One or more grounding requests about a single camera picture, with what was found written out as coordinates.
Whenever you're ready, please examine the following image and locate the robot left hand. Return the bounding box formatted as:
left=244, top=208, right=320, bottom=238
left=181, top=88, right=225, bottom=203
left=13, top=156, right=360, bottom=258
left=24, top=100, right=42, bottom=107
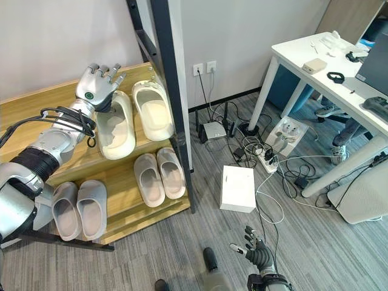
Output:
left=75, top=62, right=127, bottom=113

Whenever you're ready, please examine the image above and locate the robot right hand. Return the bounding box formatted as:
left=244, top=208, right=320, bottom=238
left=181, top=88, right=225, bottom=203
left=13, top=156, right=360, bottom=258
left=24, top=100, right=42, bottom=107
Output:
left=229, top=225, right=278, bottom=275

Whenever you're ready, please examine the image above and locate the cream rubber slipper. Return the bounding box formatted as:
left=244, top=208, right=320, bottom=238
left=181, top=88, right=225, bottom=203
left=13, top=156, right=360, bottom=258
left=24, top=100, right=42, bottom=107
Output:
left=131, top=79, right=175, bottom=142
left=95, top=90, right=136, bottom=161

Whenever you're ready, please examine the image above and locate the wooden shoe rack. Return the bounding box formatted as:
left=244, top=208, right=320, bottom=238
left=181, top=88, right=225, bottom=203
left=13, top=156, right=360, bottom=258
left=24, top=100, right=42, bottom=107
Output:
left=0, top=62, right=192, bottom=252

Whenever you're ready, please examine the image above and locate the person's grey shoe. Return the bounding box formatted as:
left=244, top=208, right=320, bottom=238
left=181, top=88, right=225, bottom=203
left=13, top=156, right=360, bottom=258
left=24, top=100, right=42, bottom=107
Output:
left=330, top=144, right=350, bottom=166
left=314, top=105, right=344, bottom=119

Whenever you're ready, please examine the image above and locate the robot right leg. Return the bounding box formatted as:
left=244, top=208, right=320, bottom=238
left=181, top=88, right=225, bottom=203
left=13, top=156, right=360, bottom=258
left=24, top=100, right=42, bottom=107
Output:
left=201, top=247, right=241, bottom=291

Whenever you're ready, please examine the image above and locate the white cardboard box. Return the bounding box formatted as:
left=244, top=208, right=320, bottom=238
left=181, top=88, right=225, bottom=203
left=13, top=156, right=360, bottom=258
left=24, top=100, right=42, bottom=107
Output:
left=219, top=165, right=256, bottom=214

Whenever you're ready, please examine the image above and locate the white power strip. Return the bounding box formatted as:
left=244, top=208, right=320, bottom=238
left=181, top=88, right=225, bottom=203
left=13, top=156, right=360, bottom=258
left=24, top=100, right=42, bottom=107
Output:
left=257, top=149, right=279, bottom=175

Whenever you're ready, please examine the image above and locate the beige plush slipper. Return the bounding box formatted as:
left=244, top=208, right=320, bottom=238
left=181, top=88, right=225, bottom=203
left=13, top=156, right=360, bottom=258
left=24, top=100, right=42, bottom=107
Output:
left=156, top=147, right=187, bottom=200
left=133, top=153, right=166, bottom=208

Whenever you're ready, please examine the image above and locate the white perforated appliance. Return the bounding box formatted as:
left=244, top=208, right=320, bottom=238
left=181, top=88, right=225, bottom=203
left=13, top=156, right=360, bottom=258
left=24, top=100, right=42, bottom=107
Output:
left=326, top=164, right=388, bottom=226

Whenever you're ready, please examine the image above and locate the grey plush slipper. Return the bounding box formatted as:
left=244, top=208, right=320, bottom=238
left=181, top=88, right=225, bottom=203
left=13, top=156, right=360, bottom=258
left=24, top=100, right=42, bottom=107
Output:
left=52, top=181, right=83, bottom=242
left=76, top=179, right=108, bottom=241

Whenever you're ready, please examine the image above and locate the open white product box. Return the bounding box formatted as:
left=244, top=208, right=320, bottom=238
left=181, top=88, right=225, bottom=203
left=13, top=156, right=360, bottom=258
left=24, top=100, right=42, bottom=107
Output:
left=266, top=116, right=310, bottom=157

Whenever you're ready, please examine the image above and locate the black round floor base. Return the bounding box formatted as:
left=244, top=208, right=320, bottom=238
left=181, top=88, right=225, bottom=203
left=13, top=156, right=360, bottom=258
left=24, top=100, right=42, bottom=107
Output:
left=238, top=122, right=261, bottom=136

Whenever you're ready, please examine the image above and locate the silver router with antennas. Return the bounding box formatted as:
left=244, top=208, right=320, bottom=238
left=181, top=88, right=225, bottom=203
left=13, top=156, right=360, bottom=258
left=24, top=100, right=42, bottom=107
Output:
left=195, top=109, right=236, bottom=144

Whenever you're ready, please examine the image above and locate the person's leg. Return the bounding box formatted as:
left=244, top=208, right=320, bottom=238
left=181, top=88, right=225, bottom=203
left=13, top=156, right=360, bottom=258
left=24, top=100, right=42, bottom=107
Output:
left=332, top=117, right=374, bottom=147

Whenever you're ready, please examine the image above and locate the blue cabinet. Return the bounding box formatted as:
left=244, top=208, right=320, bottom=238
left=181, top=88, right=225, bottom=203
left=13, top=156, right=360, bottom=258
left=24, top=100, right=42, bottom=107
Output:
left=266, top=63, right=313, bottom=112

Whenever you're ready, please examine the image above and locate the dark grey gamepad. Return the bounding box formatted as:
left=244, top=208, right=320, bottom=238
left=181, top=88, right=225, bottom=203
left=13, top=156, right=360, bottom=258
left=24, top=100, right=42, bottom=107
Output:
left=360, top=96, right=388, bottom=119

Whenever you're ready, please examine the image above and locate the small beige box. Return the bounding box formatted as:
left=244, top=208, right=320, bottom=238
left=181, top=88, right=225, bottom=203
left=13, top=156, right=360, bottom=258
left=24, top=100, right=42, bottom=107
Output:
left=301, top=58, right=329, bottom=75

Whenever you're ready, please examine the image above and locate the white table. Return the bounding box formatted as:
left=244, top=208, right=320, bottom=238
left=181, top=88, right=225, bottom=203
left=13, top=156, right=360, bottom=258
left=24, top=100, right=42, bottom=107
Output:
left=248, top=31, right=388, bottom=198

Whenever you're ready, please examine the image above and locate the black and white controller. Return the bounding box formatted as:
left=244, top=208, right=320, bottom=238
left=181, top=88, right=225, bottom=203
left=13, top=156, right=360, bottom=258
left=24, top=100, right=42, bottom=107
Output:
left=346, top=50, right=368, bottom=63

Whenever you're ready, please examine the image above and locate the dark laptop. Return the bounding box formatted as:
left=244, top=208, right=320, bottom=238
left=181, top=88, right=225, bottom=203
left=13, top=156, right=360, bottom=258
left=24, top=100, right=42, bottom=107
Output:
left=355, top=29, right=388, bottom=98

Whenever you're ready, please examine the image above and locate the white plastic packaging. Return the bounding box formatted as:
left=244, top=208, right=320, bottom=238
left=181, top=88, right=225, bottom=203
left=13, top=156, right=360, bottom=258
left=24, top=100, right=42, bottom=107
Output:
left=310, top=30, right=356, bottom=57

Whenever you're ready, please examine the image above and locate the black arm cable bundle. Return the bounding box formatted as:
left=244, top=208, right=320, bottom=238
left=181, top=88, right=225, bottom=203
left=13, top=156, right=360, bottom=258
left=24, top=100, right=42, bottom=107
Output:
left=0, top=105, right=98, bottom=148

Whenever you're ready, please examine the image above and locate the long white cable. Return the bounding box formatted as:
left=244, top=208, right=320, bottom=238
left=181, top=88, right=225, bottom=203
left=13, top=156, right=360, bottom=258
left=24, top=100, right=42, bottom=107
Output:
left=256, top=155, right=337, bottom=225

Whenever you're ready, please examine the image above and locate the dark metal frame post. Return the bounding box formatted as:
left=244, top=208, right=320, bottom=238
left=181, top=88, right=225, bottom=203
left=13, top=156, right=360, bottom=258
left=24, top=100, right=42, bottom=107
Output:
left=125, top=0, right=196, bottom=215

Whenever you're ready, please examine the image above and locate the black wall cable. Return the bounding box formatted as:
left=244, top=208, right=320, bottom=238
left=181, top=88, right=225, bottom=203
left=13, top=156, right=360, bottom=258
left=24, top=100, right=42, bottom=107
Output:
left=197, top=70, right=213, bottom=124

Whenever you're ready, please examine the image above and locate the grey wall cable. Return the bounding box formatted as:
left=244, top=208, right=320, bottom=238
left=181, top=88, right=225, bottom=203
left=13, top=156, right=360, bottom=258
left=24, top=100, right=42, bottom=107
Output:
left=207, top=68, right=216, bottom=122

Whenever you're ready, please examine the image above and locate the black ring strap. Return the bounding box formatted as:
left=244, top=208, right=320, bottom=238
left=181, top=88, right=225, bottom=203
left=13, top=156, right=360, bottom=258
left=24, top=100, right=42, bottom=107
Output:
left=327, top=72, right=346, bottom=84

